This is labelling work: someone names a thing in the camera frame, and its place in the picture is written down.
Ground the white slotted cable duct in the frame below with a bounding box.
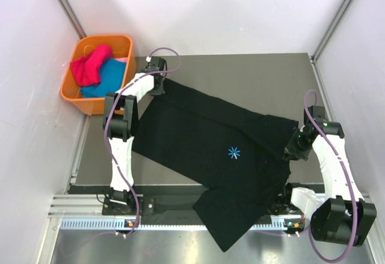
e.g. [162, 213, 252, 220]
[60, 215, 304, 232]

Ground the left aluminium frame post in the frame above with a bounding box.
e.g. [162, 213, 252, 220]
[57, 0, 87, 39]

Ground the blue t shirt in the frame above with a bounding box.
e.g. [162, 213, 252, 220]
[81, 58, 126, 98]

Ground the black t shirt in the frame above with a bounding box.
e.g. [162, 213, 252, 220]
[132, 79, 298, 251]

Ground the orange plastic bin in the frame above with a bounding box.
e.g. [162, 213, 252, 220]
[60, 34, 136, 115]

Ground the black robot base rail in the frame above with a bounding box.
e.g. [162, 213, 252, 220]
[67, 184, 331, 219]

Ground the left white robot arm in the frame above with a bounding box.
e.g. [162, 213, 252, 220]
[102, 57, 168, 215]

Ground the aluminium frame post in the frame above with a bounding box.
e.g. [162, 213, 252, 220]
[57, 0, 87, 39]
[311, 0, 369, 62]

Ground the right aluminium frame post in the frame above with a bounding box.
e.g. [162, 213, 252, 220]
[311, 0, 369, 62]

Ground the light pink cloth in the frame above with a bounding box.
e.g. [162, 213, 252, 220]
[116, 57, 128, 63]

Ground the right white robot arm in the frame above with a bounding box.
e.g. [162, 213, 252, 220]
[280, 105, 377, 247]

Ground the pink t shirt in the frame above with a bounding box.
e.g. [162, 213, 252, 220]
[70, 45, 112, 87]

